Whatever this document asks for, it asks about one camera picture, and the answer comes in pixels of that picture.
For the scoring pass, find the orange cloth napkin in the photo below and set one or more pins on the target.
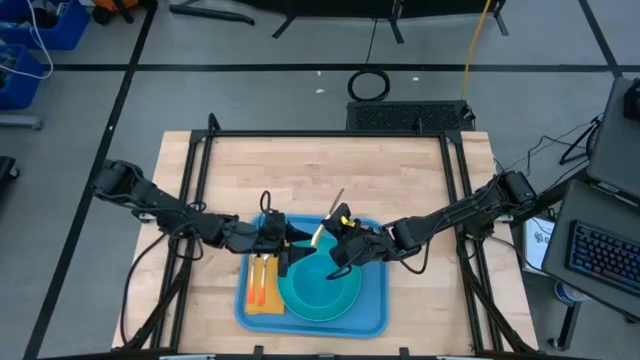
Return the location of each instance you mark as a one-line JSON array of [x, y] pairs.
[[274, 300]]

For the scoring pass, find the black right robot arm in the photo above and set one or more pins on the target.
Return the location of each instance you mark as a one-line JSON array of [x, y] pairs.
[[460, 212]]

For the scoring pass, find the grey monitor desk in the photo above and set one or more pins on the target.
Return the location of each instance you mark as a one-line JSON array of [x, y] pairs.
[[615, 150]]

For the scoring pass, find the black floor object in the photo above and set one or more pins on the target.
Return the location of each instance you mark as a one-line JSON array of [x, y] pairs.
[[6, 169]]

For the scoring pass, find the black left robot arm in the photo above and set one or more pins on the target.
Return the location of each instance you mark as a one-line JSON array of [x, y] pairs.
[[165, 205]]

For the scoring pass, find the backlit black keyboard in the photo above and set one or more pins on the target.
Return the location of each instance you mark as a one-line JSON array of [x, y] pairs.
[[602, 257]]

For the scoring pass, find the white printed paper sheet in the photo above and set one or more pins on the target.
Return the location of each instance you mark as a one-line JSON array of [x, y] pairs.
[[537, 245]]

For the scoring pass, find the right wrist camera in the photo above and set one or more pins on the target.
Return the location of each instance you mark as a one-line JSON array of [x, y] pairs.
[[342, 227]]

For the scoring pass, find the teal plate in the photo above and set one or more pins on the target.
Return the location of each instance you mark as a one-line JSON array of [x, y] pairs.
[[320, 312]]

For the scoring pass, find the black aluminium table frame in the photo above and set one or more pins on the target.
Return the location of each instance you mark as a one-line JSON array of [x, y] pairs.
[[325, 133]]

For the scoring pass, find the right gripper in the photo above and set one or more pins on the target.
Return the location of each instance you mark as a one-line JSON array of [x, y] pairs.
[[362, 247]]

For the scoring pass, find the black perforated computer case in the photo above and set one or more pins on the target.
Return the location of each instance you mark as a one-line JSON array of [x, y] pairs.
[[407, 116]]

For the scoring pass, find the yellow tag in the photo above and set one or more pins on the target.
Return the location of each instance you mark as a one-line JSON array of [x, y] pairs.
[[346, 220]]

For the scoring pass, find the orange and black object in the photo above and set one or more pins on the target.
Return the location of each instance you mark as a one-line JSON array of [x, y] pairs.
[[112, 5]]

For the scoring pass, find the black panel on stand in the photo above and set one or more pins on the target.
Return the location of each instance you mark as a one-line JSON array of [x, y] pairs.
[[350, 6]]

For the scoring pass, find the blue plastic tray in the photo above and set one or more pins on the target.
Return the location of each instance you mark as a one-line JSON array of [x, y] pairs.
[[370, 300]]

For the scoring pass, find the grey metal bar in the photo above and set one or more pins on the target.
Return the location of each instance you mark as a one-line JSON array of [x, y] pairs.
[[20, 121]]

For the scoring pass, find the blue storage bin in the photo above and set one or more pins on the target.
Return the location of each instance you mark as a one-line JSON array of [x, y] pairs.
[[20, 85], [65, 30]]

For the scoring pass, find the white and blue roll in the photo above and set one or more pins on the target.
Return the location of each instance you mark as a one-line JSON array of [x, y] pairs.
[[567, 294]]

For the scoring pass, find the grey keyboard desk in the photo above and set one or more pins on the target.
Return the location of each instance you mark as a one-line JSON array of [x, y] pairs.
[[560, 240]]

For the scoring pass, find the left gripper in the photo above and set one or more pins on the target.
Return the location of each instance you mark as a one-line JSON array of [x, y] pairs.
[[272, 235]]

